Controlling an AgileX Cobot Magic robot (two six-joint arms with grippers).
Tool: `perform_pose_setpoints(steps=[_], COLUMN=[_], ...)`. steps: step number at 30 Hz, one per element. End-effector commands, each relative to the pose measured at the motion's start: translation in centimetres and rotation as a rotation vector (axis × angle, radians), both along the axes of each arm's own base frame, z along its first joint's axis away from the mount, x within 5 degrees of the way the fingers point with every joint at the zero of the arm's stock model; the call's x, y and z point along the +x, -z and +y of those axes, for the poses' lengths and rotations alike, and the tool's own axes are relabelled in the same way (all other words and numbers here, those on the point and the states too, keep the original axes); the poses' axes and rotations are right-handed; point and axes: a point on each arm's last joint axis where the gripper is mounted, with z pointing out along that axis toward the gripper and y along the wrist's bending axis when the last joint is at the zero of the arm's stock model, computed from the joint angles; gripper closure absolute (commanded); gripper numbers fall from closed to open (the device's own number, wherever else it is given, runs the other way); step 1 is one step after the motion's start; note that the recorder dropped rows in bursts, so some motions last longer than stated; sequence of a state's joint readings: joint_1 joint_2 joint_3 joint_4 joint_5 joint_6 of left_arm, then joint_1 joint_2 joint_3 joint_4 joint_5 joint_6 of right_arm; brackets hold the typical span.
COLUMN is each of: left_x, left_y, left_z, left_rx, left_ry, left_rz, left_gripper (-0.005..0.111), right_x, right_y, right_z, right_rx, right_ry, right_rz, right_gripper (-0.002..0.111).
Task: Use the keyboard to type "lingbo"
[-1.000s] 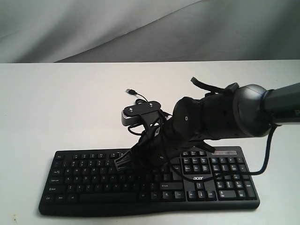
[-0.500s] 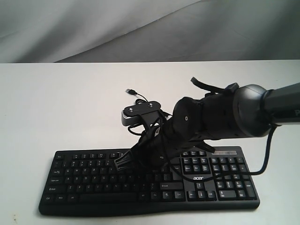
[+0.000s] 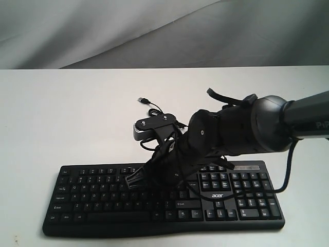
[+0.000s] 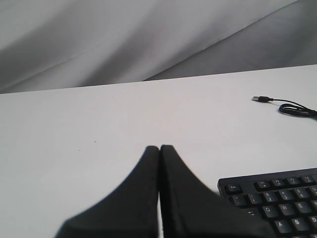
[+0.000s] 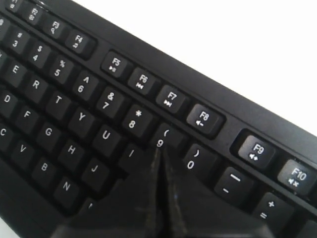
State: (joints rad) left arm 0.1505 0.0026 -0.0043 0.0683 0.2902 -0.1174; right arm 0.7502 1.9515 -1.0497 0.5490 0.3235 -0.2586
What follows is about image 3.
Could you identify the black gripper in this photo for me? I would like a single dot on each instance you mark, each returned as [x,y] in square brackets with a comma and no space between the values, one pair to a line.
[168,166]

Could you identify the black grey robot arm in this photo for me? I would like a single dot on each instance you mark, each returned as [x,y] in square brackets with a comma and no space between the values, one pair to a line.
[249,126]

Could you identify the black acer keyboard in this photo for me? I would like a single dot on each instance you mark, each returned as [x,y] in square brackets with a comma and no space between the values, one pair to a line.
[92,201]

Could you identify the grey backdrop cloth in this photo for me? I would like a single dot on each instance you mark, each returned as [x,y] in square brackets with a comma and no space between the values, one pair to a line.
[162,34]

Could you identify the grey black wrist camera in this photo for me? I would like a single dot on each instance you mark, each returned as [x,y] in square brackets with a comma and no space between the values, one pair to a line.
[158,127]

